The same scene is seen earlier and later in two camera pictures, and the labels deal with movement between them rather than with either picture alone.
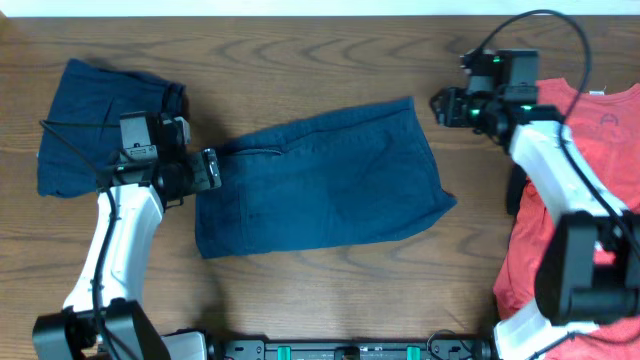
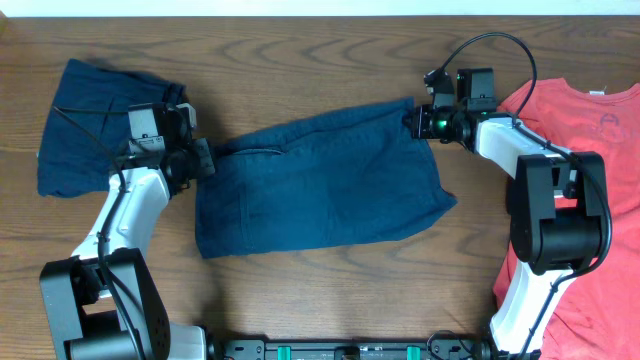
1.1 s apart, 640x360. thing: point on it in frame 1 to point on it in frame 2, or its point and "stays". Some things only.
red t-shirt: [604, 129] stays
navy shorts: [319, 177] stays
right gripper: [450, 113] to [421, 130]
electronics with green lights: [349, 349] stays
